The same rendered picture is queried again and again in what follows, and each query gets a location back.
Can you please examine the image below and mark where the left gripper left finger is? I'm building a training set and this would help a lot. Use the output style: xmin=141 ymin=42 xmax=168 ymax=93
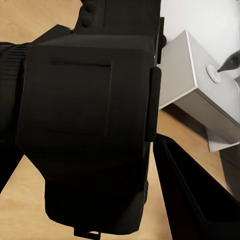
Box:
xmin=0 ymin=134 xmax=25 ymax=193

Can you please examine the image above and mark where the digital camera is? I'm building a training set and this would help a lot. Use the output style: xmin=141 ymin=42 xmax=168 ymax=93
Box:
xmin=0 ymin=0 xmax=167 ymax=240

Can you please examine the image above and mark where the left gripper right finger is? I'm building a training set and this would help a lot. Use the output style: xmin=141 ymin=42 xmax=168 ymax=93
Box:
xmin=153 ymin=133 xmax=240 ymax=240

